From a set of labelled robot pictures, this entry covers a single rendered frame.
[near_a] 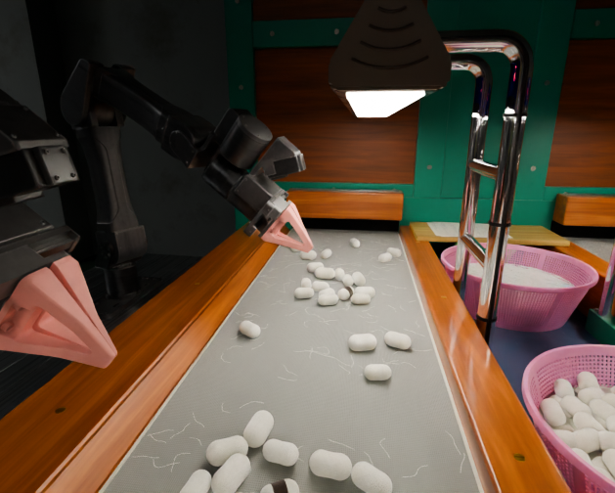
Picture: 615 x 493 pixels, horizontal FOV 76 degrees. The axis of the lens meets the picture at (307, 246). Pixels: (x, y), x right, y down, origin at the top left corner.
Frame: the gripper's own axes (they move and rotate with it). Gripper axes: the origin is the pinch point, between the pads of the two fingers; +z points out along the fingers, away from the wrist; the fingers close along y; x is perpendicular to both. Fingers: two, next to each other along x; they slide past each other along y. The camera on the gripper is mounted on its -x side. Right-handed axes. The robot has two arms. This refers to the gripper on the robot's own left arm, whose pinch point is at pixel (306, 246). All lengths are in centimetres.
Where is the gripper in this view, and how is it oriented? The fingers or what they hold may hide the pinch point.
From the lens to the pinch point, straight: 64.3
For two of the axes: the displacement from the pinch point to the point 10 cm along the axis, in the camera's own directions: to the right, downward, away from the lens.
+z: 7.5, 6.5, 0.8
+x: -6.3, 6.9, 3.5
